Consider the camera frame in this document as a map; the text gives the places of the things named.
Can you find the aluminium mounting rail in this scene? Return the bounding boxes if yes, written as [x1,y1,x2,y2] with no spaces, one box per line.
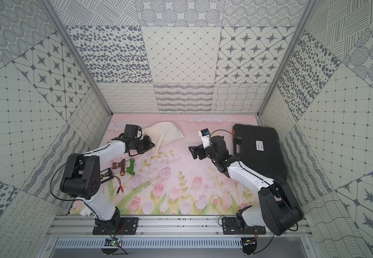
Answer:
[46,214,313,239]

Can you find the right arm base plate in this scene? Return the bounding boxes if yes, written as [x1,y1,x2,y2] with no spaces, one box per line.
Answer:
[218,216,267,235]

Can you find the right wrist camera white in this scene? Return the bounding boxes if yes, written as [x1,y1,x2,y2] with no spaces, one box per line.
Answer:
[199,129,211,149]

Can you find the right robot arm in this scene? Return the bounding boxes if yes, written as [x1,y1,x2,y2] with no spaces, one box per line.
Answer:
[188,135,304,236]

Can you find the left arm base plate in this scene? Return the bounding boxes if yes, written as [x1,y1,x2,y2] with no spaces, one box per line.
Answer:
[92,217,139,235]

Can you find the red and black clip leads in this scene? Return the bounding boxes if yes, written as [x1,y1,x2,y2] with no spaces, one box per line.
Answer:
[116,186,124,194]

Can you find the brown and green garden tool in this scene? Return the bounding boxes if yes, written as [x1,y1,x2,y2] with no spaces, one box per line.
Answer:
[111,158,135,176]

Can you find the small circuit board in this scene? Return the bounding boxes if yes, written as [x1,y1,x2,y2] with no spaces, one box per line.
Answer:
[103,238,122,248]

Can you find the white plastic pipe fitting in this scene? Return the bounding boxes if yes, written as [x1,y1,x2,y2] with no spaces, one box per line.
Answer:
[79,206,94,217]

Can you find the black plastic tool case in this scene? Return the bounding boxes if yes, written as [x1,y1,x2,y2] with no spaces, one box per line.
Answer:
[232,124,288,180]

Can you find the cream cloth soil bag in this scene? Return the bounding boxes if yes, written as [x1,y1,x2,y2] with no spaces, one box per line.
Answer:
[143,121,184,153]

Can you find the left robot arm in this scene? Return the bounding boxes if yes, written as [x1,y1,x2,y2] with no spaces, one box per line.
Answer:
[60,124,155,233]

